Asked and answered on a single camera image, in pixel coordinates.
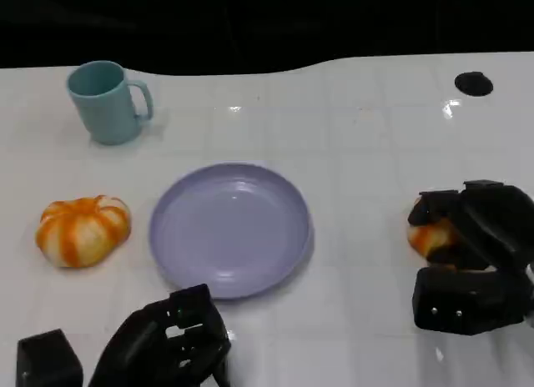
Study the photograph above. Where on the black round table grommet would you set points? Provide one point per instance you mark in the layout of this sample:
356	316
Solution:
473	83

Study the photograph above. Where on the pale green mug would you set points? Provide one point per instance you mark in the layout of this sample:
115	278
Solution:
106	107

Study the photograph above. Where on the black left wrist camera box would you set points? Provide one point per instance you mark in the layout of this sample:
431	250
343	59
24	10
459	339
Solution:
46	360

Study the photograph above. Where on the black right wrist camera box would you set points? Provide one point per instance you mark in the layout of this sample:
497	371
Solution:
463	299

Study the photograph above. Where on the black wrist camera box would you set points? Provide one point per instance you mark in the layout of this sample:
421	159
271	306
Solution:
46	360
463	299

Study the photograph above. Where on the orange and white bread roll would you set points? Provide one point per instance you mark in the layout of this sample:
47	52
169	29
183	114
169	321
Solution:
431	237
81	232

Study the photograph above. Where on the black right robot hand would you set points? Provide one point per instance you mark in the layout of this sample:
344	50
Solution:
496	224

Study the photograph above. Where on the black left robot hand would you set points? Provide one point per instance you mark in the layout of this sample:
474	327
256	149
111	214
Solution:
142	349

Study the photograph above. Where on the lilac plate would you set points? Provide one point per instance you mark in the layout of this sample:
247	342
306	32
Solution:
231	232

